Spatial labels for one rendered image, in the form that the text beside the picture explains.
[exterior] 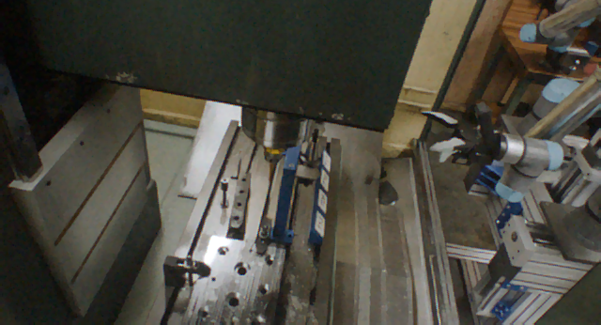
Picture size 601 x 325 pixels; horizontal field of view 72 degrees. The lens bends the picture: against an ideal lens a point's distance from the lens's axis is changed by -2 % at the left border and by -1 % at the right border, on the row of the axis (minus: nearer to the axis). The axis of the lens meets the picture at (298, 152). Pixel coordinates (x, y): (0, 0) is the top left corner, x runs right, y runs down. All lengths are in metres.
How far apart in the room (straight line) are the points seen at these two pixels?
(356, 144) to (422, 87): 0.40
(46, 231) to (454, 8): 1.60
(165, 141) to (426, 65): 1.35
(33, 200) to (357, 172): 1.41
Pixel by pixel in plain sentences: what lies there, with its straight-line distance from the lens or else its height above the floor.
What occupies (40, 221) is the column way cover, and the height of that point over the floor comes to 1.32.
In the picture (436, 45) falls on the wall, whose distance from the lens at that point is 1.93.
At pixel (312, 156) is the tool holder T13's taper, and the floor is 1.25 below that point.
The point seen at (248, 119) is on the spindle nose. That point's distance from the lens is 0.83.
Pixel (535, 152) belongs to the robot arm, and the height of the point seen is 1.45.
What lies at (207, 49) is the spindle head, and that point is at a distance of 0.70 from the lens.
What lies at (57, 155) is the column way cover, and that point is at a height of 1.42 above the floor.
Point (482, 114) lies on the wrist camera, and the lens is 1.08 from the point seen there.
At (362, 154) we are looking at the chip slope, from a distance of 2.02.
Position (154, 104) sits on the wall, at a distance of 2.32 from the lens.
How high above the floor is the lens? 2.03
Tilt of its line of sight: 40 degrees down
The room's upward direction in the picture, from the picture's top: 10 degrees clockwise
